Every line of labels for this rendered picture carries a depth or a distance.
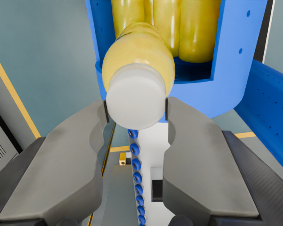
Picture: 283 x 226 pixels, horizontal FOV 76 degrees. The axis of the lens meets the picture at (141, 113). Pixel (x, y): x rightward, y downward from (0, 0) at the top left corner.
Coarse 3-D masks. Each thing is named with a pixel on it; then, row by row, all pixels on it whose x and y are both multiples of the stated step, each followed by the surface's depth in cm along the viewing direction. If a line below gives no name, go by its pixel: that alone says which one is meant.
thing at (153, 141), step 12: (144, 132) 66; (156, 132) 65; (144, 144) 68; (156, 144) 68; (168, 144) 68; (144, 156) 72; (156, 156) 72; (132, 168) 85; (144, 168) 75; (144, 180) 79; (144, 192) 83; (144, 204) 88; (156, 216) 93; (168, 216) 92
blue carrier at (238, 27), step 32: (96, 0) 33; (224, 0) 19; (256, 0) 21; (96, 32) 34; (224, 32) 21; (256, 32) 24; (96, 64) 34; (192, 64) 47; (224, 64) 23; (192, 96) 24; (224, 96) 26
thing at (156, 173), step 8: (152, 168) 74; (160, 168) 74; (152, 176) 70; (160, 176) 70; (152, 184) 66; (160, 184) 65; (152, 192) 63; (160, 192) 62; (152, 200) 62; (160, 200) 62
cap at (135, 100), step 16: (128, 80) 11; (144, 80) 11; (112, 96) 11; (128, 96) 11; (144, 96) 11; (160, 96) 11; (112, 112) 12; (128, 112) 12; (144, 112) 12; (160, 112) 12; (128, 128) 12; (144, 128) 12
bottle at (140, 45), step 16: (128, 32) 17; (144, 32) 16; (112, 48) 15; (128, 48) 13; (144, 48) 13; (160, 48) 14; (112, 64) 13; (128, 64) 12; (144, 64) 12; (160, 64) 13; (112, 80) 13; (160, 80) 13
